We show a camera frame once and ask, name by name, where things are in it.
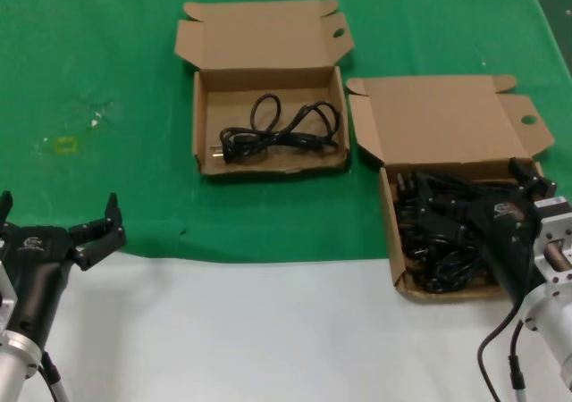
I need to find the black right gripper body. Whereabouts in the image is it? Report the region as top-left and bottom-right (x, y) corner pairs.
(467, 195), (545, 301)

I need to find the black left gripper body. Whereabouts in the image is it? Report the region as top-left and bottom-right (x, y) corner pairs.
(0, 224), (77, 348)

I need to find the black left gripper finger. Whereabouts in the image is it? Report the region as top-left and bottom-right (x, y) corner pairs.
(66, 191), (128, 272)
(0, 189), (14, 239)

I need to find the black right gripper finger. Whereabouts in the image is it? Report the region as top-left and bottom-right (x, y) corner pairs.
(508, 155), (559, 203)
(416, 171), (484, 246)

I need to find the black power cable with plug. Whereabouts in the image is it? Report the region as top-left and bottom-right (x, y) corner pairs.
(208, 93), (344, 166)

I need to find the cardboard box with torn rim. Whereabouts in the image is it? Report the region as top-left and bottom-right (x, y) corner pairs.
(173, 0), (357, 180)

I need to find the green table cloth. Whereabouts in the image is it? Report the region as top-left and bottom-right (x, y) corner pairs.
(0, 0), (572, 261)

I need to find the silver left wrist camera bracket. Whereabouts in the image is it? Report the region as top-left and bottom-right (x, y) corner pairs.
(0, 258), (20, 331)

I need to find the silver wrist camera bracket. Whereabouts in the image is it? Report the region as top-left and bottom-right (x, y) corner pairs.
(0, 258), (20, 331)
(534, 196), (572, 292)

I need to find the pile of black power cables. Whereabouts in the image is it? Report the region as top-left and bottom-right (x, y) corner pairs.
(395, 168), (513, 294)

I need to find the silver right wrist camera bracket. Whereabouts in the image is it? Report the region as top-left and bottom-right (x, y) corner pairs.
(534, 196), (572, 292)

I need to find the cardboard box holding cable pile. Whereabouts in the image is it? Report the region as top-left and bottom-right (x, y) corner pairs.
(346, 74), (558, 306)

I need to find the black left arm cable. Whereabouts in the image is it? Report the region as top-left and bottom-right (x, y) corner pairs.
(38, 349), (72, 402)

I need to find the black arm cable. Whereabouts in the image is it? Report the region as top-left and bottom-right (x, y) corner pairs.
(476, 301), (525, 402)
(38, 349), (72, 402)

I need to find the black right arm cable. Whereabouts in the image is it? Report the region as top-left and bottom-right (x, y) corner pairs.
(476, 301), (525, 402)

